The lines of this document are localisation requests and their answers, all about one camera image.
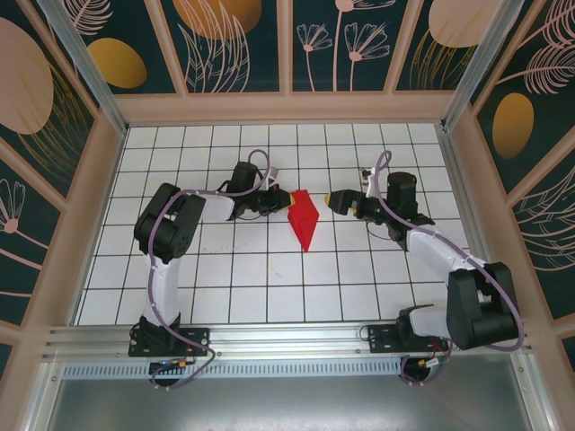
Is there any red cloth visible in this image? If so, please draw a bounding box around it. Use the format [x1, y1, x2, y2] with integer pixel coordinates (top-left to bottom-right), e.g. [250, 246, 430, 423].
[287, 189, 321, 253]

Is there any grey metal panel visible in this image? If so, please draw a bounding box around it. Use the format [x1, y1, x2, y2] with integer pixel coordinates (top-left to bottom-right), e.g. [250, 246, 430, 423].
[44, 376, 535, 431]

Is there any aluminium side rail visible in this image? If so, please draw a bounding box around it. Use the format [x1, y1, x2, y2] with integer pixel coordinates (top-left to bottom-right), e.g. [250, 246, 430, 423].
[438, 125, 511, 321]

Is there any aluminium mounting rail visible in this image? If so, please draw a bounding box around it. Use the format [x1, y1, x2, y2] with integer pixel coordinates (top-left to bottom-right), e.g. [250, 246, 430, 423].
[42, 317, 534, 360]

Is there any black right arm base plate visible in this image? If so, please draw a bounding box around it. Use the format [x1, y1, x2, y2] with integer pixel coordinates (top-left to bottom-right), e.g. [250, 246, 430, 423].
[367, 322, 450, 356]

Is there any aluminium frame post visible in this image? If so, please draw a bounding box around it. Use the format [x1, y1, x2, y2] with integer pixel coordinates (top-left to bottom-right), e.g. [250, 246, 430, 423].
[439, 0, 526, 134]
[38, 0, 129, 136]

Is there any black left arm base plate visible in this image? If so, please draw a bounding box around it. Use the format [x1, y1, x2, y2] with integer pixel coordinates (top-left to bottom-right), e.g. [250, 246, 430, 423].
[128, 323, 212, 359]

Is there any slotted metal cable tray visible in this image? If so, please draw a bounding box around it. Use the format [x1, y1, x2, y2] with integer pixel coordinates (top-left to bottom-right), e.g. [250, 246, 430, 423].
[62, 361, 450, 379]

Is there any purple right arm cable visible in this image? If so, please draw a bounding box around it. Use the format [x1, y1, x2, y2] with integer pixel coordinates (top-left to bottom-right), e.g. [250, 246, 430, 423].
[366, 150, 526, 388]

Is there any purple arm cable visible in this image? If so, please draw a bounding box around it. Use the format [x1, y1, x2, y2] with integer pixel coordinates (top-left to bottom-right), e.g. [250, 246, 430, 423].
[366, 150, 526, 388]
[146, 149, 273, 391]

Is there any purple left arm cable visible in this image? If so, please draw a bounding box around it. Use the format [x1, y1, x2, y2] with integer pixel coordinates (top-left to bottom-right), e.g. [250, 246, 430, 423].
[146, 149, 273, 391]

